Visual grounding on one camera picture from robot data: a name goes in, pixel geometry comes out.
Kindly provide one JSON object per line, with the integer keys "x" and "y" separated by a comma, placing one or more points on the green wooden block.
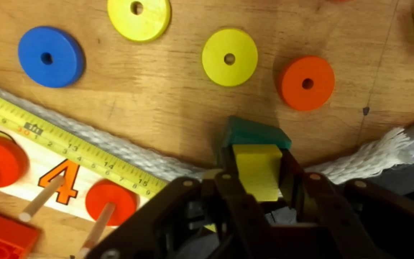
{"x": 255, "y": 133}

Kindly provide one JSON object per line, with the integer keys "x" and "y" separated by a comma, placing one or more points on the red toy brick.
{"x": 1, "y": 234}

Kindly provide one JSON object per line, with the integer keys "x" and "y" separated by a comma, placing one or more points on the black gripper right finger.
{"x": 356, "y": 220}

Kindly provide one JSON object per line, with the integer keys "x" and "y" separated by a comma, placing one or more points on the yellow tape measure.
{"x": 72, "y": 144}

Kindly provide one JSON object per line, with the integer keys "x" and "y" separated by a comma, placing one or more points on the orange wooden disc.
{"x": 323, "y": 90}

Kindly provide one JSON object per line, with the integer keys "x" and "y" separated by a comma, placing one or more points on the small yellow wooden block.
{"x": 258, "y": 172}

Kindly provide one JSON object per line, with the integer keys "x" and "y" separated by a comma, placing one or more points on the orange peg disc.
{"x": 116, "y": 198}
{"x": 6, "y": 158}

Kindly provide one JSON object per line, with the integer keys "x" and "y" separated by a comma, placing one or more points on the blue wooden disc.
{"x": 68, "y": 51}

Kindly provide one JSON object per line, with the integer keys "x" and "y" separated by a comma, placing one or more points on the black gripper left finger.
{"x": 179, "y": 224}

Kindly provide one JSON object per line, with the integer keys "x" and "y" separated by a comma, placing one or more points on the numbered wooden peg board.
{"x": 39, "y": 162}

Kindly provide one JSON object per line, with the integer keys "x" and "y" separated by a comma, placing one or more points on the yellow wooden disc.
{"x": 245, "y": 57}
{"x": 154, "y": 21}

